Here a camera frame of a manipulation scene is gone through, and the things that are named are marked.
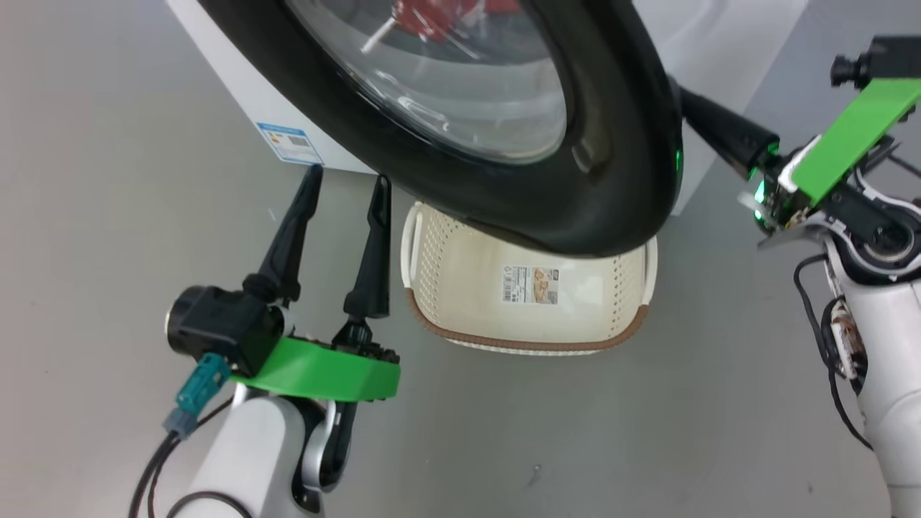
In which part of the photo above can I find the black round glass washer door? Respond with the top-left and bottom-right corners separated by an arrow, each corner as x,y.
198,0 -> 684,258

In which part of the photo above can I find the blue white energy label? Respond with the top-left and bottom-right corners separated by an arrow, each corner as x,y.
255,122 -> 323,165

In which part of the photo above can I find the black left camera cable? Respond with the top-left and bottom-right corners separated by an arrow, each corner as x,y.
128,399 -> 254,518

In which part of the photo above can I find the red basketball jersey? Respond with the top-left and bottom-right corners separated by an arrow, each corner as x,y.
392,0 -> 522,40

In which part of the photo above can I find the white front-load washing machine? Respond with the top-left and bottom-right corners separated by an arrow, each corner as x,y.
165,0 -> 810,217

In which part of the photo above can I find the cream perforated laundry basket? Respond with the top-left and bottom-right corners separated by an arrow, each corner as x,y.
400,201 -> 659,357

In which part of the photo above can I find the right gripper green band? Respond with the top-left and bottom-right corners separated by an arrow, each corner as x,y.
676,78 -> 921,235

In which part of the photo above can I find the white basket product label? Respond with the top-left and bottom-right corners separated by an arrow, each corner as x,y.
502,264 -> 561,304

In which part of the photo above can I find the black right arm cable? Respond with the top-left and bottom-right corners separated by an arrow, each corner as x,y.
794,253 -> 875,451

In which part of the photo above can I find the teal left camera connector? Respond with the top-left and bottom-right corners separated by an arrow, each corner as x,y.
163,353 -> 232,440

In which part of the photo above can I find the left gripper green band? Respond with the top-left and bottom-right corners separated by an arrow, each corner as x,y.
242,164 -> 401,403

